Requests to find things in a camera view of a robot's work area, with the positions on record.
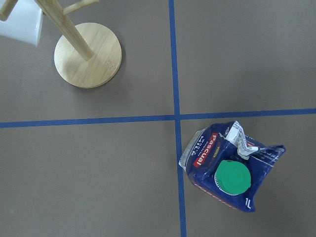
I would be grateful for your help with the wooden cup tree stand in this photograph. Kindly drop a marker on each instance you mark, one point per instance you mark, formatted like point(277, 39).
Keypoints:
point(87, 55)

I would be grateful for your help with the white plastic cup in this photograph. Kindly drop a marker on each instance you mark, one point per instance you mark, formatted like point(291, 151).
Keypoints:
point(21, 20)

